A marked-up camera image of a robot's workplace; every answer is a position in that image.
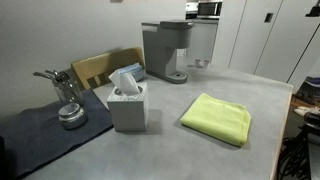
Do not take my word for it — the white tissue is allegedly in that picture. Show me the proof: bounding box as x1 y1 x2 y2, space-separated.
109 70 139 95

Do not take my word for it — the black cables bundle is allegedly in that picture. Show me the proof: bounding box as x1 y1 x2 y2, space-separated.
277 126 313 180

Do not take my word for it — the blue face mask box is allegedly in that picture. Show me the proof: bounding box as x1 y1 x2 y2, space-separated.
118 63 144 81

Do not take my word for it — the wooden chair back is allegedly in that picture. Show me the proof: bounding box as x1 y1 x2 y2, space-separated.
71 47 145 89

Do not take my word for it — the dark blue cloth mat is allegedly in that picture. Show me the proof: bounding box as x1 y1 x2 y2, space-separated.
0 90 113 179

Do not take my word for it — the microwave oven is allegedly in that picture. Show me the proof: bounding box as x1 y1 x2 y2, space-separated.
197 0 223 19

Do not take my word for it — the grey tissue box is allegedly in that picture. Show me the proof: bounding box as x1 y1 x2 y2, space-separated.
107 82 148 132

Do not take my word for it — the white cabinet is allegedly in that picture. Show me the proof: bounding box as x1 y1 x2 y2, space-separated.
186 19 218 61

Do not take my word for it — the yellow towel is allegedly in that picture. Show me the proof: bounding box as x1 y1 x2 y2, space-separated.
180 93 251 147

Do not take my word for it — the grey coffee machine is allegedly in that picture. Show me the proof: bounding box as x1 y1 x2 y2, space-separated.
141 20 193 84

